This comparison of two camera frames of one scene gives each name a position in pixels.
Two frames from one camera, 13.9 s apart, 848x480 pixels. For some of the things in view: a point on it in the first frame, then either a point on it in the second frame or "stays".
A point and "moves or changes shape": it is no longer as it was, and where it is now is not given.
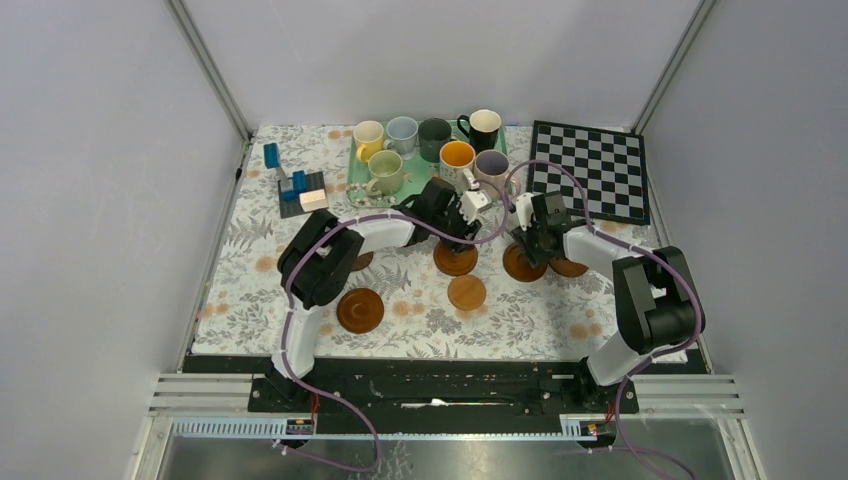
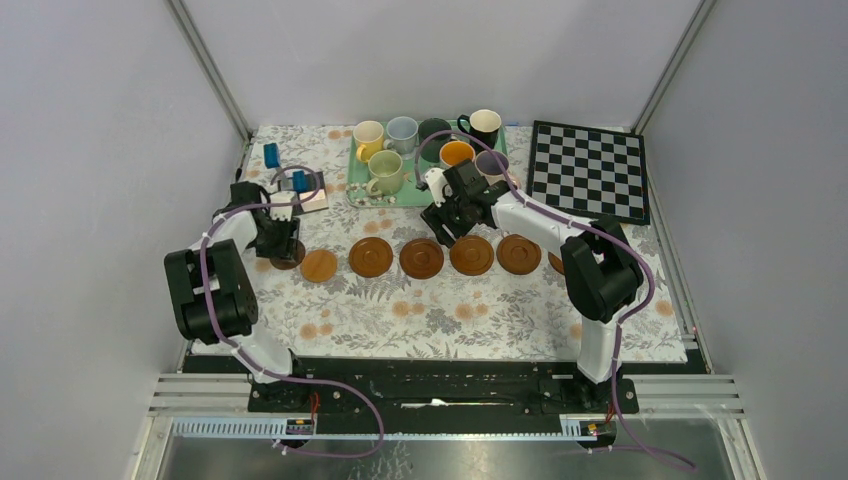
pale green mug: x=386 y=166 stays
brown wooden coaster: x=455 y=264 moves or changes shape
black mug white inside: x=482 y=128 stays
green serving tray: x=416 y=173 stays
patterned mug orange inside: x=456 y=157 stays
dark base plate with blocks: x=302 y=193 stays
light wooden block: x=313 y=200 stays
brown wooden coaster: x=566 y=268 stays
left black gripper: x=466 y=229 -> x=289 y=228
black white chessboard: x=611 y=164 stays
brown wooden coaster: x=360 y=310 -> x=370 y=257
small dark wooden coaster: x=362 y=261 moves or changes shape
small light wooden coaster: x=466 y=292 moves or changes shape
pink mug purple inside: x=492 y=165 stays
